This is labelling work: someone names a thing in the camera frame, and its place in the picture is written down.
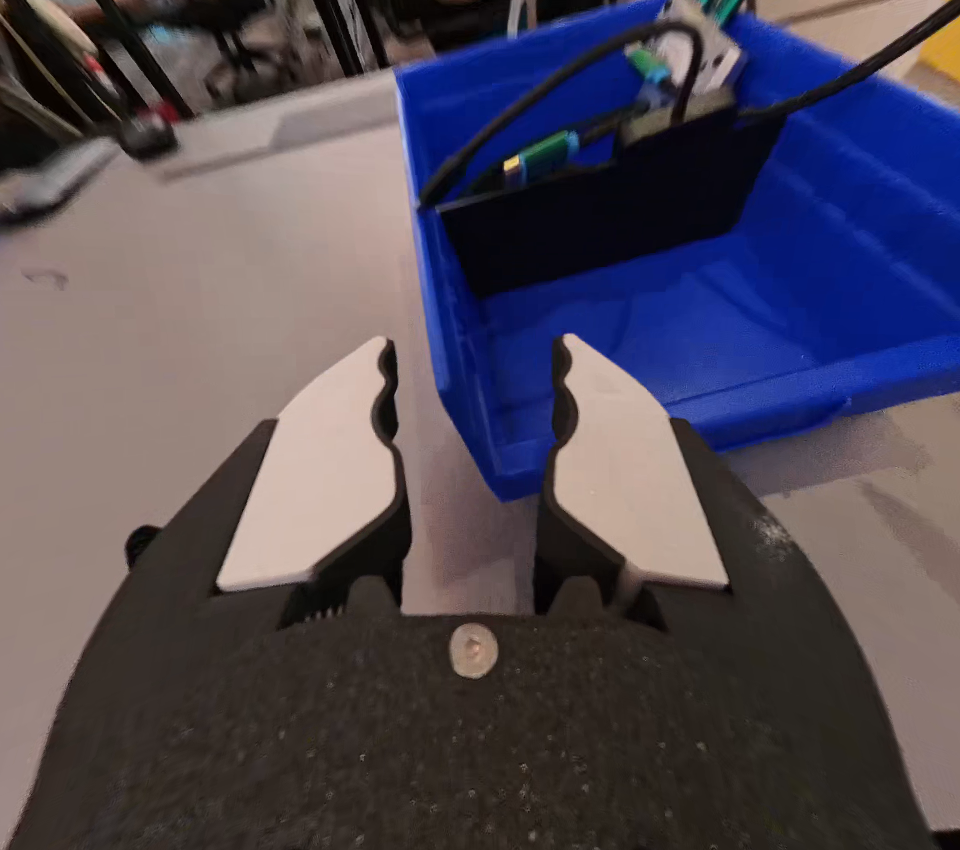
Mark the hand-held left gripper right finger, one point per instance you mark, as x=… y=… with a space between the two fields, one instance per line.
x=637 y=490

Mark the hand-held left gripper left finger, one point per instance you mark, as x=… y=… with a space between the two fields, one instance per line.
x=322 y=482

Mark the blue plastic bin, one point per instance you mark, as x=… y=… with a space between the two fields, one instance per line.
x=675 y=325

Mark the grey HDMI switch box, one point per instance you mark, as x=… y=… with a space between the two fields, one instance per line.
x=712 y=58

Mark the yellow plastic bin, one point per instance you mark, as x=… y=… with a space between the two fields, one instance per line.
x=945 y=39

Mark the black bin divider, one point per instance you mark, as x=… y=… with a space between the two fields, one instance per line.
x=600 y=227

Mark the thin dark thread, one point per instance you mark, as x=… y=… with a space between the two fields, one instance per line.
x=45 y=276

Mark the black earbud case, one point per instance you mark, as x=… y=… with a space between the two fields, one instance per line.
x=150 y=133

